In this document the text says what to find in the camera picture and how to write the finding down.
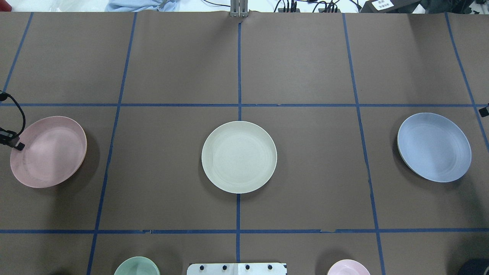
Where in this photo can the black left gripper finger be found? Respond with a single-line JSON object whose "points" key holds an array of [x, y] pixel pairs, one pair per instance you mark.
{"points": [[11, 139]]}

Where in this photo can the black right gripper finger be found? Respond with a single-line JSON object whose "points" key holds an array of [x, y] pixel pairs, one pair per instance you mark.
{"points": [[484, 112]]}

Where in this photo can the pink plate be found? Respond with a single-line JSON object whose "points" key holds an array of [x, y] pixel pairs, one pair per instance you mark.
{"points": [[55, 148]]}

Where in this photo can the blue plate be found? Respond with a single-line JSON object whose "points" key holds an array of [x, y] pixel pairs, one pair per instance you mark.
{"points": [[434, 147]]}

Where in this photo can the black box with label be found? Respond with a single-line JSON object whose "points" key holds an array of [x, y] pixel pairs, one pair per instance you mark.
{"points": [[390, 6]]}

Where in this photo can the dark blue pot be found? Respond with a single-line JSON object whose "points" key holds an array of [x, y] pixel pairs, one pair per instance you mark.
{"points": [[477, 266]]}

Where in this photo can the light blue cloth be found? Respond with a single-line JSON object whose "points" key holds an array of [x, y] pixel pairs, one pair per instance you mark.
{"points": [[141, 5]]}

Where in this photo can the green bowl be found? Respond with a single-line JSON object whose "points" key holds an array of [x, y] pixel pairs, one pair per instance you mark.
{"points": [[138, 265]]}

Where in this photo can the pink bowl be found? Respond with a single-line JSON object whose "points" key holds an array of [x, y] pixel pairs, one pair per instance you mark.
{"points": [[348, 267]]}

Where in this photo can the cream plate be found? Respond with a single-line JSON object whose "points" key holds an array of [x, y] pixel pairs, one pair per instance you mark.
{"points": [[239, 157]]}

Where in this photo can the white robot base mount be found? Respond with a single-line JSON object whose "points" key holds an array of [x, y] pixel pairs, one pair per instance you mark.
{"points": [[273, 268]]}

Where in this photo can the grey metal bracket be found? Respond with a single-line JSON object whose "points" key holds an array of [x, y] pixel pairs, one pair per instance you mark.
{"points": [[239, 8]]}

